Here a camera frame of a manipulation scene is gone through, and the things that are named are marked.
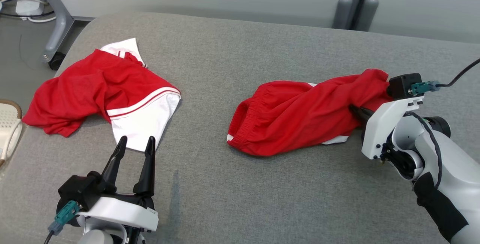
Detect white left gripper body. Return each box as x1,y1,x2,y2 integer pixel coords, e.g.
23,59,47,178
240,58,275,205
81,193,159,232

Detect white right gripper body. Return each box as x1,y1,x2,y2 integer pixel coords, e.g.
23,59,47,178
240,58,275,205
361,96,424,161

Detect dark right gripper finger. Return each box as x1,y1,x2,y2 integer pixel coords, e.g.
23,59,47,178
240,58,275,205
349,104,374,128

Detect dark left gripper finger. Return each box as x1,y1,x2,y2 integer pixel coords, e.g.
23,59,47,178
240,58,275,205
101,136,128,194
133,136,156,196

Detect red shorts with white trim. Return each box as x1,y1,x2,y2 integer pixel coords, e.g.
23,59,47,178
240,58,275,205
226,69,394,157

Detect red and white jersey shirt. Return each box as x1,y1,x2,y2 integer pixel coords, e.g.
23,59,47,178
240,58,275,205
22,38,182,152

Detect cream perforated laundry basket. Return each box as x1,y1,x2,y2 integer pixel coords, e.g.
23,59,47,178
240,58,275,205
0,99,23,169

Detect black caster wheel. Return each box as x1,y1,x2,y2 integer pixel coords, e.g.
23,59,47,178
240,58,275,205
48,52,66,71

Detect grey caster table leg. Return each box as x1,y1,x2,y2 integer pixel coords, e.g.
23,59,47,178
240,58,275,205
32,0,94,62

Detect short white power strip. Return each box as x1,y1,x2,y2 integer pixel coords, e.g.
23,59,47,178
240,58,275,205
15,0,45,16

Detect right camera cable teal connector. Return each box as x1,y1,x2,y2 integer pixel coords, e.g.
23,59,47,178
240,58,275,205
411,58,480,95

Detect grey metal partition post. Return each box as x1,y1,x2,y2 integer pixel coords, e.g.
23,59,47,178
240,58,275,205
333,0,381,31

